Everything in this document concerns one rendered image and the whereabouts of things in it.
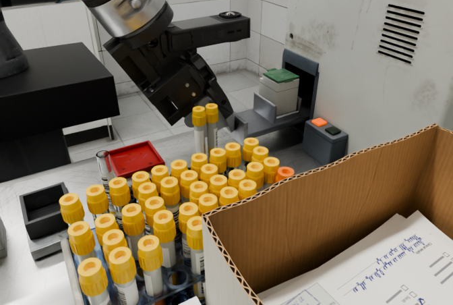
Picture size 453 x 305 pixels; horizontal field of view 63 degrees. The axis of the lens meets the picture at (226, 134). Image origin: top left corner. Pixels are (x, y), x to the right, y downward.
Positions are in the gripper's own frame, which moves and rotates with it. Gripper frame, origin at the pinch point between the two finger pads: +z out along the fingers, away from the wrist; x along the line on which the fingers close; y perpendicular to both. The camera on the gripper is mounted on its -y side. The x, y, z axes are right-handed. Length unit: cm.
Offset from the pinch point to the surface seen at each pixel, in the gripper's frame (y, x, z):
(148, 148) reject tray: 11.9, -6.1, -1.6
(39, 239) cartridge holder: 25.6, 7.0, -10.9
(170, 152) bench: 9.8, -3.7, -0.1
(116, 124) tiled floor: 32, -177, 88
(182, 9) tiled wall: -57, -221, 73
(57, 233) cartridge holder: 24.1, 7.1, -10.0
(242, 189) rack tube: 6.2, 21.0, -11.5
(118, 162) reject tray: 16.3, -4.7, -4.1
